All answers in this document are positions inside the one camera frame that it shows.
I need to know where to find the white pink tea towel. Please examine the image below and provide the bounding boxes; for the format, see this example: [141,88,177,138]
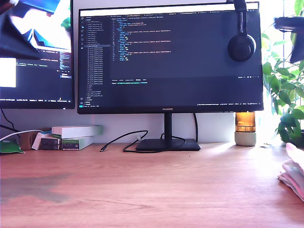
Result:
[277,142,304,203]

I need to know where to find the black monitor with terminal screen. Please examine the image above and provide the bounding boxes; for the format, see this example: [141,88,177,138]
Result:
[0,0,76,110]

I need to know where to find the green leafy houseplant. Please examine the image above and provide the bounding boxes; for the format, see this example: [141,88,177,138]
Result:
[261,0,304,147]

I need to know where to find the black headphones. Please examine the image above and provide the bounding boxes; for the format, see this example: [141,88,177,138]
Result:
[227,0,257,62]

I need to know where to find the amber glass jar grey base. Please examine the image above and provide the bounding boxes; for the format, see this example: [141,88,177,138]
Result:
[234,111,257,147]

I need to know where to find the brown cardboard box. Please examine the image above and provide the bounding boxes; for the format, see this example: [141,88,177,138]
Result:
[19,130,38,151]

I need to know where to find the green snack bag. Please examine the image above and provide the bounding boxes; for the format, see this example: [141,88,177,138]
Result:
[0,139,25,154]

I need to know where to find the green white barcode box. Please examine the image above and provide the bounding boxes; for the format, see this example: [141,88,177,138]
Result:
[61,136,95,151]

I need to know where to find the wide black monitor with stand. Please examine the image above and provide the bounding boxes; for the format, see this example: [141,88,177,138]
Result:
[77,1,265,152]

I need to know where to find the thin black cable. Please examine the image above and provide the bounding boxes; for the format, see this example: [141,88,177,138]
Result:
[0,108,15,126]

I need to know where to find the black desk cable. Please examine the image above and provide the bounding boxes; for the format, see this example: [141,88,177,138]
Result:
[0,124,21,133]

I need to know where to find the white cable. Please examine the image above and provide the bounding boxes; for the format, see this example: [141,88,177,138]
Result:
[0,129,46,142]

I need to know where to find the black monitor cable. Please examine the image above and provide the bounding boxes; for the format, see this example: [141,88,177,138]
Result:
[193,113,200,143]

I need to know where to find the black USB cable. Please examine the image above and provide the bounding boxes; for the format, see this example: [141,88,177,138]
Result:
[99,130,149,153]

